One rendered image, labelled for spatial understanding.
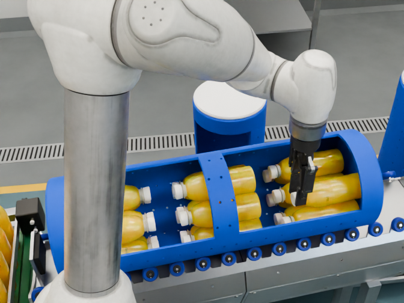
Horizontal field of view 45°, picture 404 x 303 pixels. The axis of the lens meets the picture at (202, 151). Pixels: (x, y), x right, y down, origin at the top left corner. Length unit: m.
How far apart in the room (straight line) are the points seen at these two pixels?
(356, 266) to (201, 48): 1.14
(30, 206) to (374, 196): 1.01
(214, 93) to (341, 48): 2.61
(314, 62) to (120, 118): 0.49
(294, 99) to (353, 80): 2.88
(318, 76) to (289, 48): 3.25
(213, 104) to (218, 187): 0.64
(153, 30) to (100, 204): 0.34
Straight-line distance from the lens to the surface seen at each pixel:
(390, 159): 2.25
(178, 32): 0.57
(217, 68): 0.64
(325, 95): 1.12
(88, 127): 0.75
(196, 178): 1.31
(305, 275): 1.56
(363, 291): 1.91
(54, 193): 1.29
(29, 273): 1.60
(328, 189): 1.39
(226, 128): 1.81
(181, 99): 3.69
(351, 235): 1.53
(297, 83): 1.11
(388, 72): 4.17
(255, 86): 1.14
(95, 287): 0.91
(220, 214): 1.26
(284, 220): 1.40
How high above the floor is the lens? 2.11
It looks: 41 degrees down
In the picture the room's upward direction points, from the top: 2 degrees counter-clockwise
